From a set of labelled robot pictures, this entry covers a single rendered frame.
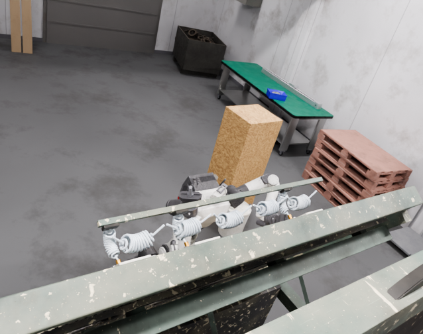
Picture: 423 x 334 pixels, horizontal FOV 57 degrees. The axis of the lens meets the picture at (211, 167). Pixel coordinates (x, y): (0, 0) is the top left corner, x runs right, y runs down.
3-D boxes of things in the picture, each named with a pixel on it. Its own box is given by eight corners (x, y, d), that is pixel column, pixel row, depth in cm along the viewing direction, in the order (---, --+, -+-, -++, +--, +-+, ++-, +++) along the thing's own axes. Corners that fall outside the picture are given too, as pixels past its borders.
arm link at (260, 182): (268, 175, 284) (242, 188, 278) (272, 167, 272) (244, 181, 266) (276, 189, 280) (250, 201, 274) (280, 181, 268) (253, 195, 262)
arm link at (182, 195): (179, 187, 211) (179, 202, 220) (178, 201, 204) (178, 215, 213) (202, 189, 212) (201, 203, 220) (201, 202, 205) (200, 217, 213)
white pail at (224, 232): (235, 221, 461) (246, 189, 438) (248, 238, 440) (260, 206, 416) (212, 224, 445) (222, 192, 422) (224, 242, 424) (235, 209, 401)
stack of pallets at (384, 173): (389, 217, 557) (418, 171, 517) (353, 224, 518) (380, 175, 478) (334, 171, 640) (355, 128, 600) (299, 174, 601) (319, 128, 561)
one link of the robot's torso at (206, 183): (162, 200, 273) (181, 173, 247) (202, 193, 292) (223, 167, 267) (178, 238, 261) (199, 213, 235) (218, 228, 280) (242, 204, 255)
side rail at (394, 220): (281, 267, 287) (275, 252, 290) (412, 220, 202) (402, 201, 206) (275, 269, 283) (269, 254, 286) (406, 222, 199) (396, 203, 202)
